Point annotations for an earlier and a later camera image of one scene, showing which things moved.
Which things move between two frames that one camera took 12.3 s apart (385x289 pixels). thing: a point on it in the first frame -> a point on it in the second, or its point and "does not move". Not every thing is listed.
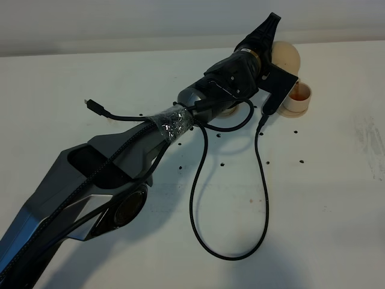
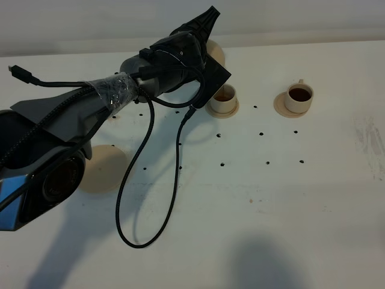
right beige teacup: x=298 y=100 does not move
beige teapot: x=286 y=56 -> x=215 y=51
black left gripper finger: x=265 y=32 -> x=202 y=25
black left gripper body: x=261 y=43 -> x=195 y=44
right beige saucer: x=284 y=113 does not move
